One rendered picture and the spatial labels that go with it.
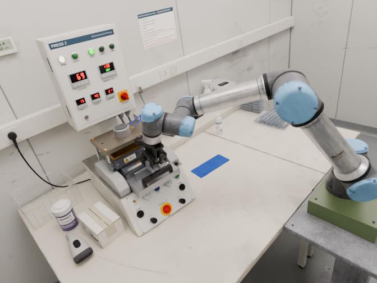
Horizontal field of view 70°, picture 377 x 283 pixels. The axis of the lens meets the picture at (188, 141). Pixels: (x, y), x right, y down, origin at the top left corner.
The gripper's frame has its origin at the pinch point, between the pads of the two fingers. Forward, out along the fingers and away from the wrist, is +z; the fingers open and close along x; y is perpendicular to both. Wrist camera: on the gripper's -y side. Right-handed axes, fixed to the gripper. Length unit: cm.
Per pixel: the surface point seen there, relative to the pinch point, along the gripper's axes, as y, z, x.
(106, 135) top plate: -27.5, -1.2, -6.2
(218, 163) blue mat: 4, 25, 45
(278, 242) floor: 52, 88, 73
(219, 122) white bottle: -21, 24, 70
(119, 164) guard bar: -10.1, 1.0, -9.8
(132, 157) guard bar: -10.2, 0.7, -3.1
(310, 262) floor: 74, 80, 74
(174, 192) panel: 9.5, 14.6, 7.0
